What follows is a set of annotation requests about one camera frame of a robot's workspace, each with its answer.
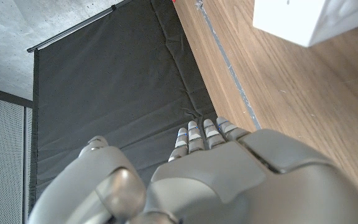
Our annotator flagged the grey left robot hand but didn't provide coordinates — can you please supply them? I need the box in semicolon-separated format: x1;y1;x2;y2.
26;116;358;224

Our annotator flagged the black backdrop stand pole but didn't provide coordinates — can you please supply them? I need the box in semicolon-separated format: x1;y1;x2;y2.
26;0;133;54

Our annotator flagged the black fabric backdrop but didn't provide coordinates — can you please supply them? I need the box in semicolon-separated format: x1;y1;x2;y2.
28;0;219;212

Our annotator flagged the white cube block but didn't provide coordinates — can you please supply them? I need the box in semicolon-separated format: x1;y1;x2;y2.
252;0;358;48

